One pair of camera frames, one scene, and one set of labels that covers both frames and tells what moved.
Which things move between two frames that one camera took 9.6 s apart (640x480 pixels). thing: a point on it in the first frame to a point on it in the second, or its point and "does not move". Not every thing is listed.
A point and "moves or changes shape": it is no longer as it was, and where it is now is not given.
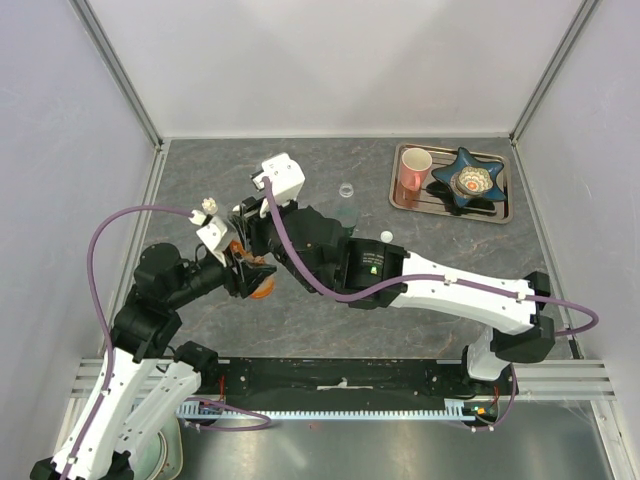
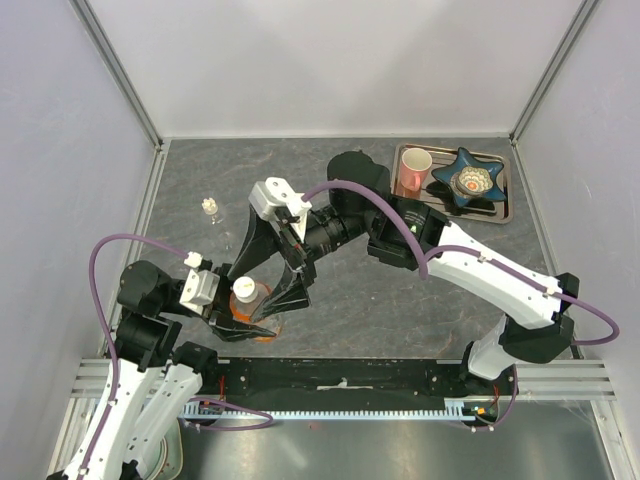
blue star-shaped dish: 465,159 does not move
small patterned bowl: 471,182 does not move
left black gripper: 251,275 to 233,329
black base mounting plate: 348,378 does not move
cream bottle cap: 209,205 does not move
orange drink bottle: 266,287 moves or changes shape
